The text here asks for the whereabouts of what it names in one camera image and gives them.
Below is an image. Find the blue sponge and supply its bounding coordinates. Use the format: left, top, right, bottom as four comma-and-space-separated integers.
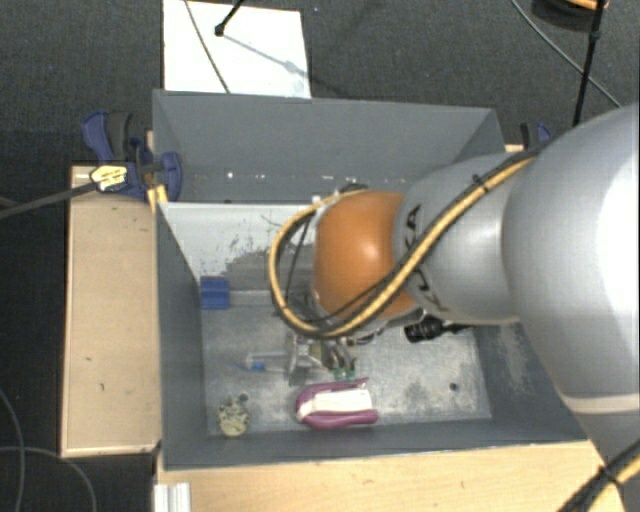
199, 275, 232, 311

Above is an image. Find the pale wood board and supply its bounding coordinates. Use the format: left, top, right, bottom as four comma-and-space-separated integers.
59, 164, 164, 459

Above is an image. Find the grey metal bin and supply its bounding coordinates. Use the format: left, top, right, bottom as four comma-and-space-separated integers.
151, 88, 592, 470

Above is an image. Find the black cylinder on white bracket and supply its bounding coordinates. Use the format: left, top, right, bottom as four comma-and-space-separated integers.
403, 315, 472, 345

